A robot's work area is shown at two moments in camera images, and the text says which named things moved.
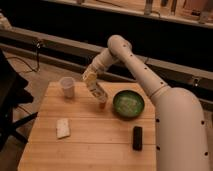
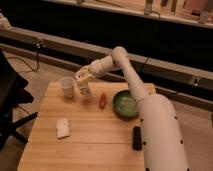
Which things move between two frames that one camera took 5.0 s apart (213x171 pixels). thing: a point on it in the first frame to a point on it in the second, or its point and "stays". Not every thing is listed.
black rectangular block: [137, 141] stays
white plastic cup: [68, 83] stays
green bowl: [128, 103] stays
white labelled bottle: [99, 97] to [83, 87]
